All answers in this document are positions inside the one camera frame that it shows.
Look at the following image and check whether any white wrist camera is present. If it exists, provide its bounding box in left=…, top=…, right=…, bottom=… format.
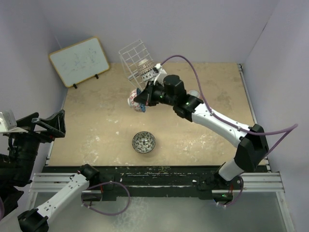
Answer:
left=154, top=63, right=167, bottom=82
left=0, top=110, right=28, bottom=134

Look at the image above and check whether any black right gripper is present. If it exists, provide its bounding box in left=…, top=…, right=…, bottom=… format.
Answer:
left=134, top=81, right=176, bottom=107

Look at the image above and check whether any red diamond dot bowl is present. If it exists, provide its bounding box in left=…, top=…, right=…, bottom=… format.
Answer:
left=141, top=72, right=157, bottom=82

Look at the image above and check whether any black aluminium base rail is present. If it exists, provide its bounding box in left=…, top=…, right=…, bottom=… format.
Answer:
left=31, top=165, right=283, bottom=201

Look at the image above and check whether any brown lattice pattern bowl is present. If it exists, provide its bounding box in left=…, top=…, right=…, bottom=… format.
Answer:
left=138, top=58, right=156, bottom=75

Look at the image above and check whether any grey medallion pattern bowl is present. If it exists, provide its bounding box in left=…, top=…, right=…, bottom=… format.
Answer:
left=132, top=131, right=156, bottom=154

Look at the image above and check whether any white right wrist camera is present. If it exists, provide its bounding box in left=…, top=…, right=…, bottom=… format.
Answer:
left=154, top=63, right=167, bottom=82

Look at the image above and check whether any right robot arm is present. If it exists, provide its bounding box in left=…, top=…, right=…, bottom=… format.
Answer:
left=134, top=75, right=268, bottom=189

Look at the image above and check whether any yellow framed whiteboard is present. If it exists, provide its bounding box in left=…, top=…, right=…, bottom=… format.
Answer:
left=48, top=37, right=110, bottom=88

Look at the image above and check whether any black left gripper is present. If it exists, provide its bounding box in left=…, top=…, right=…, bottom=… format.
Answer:
left=8, top=108, right=65, bottom=182

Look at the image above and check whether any blue triangle pattern bowl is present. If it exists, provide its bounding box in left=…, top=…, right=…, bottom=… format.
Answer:
left=127, top=87, right=147, bottom=113

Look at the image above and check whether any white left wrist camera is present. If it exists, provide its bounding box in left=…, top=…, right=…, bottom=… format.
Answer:
left=0, top=110, right=28, bottom=134

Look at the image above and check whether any white wire dish rack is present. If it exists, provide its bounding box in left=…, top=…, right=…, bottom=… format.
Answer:
left=119, top=39, right=154, bottom=89

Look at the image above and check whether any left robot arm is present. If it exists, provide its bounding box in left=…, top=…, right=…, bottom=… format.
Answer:
left=0, top=110, right=99, bottom=232

